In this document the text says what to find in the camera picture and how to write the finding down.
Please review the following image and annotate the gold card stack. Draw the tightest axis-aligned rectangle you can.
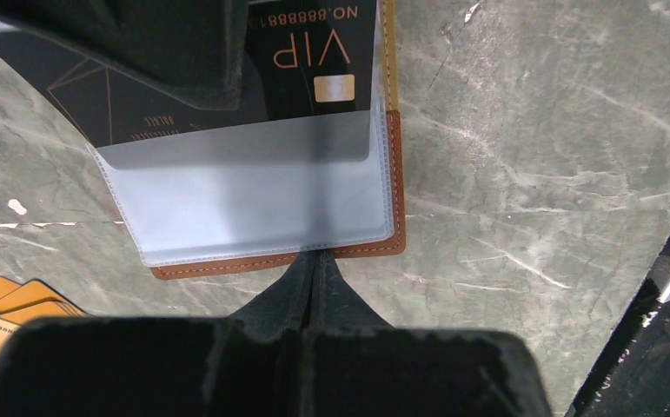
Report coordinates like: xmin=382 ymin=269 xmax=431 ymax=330
xmin=0 ymin=276 xmax=86 ymax=350

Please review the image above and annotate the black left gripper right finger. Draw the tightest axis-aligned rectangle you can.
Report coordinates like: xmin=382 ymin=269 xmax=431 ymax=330
xmin=300 ymin=251 xmax=551 ymax=416

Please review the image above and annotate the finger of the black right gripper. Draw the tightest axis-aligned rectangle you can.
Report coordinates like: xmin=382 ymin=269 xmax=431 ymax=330
xmin=0 ymin=0 xmax=249 ymax=110

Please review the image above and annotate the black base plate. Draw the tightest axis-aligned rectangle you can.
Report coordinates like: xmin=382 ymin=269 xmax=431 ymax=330
xmin=567 ymin=236 xmax=670 ymax=416

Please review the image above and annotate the black VIP card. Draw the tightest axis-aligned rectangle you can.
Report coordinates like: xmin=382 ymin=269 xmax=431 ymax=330
xmin=0 ymin=1 xmax=378 ymax=169

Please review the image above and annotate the brown leather card holder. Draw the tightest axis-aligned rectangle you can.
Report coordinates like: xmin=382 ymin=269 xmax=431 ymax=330
xmin=94 ymin=1 xmax=396 ymax=277

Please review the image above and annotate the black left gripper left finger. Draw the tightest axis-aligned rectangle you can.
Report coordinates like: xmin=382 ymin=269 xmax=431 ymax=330
xmin=0 ymin=253 xmax=315 ymax=416

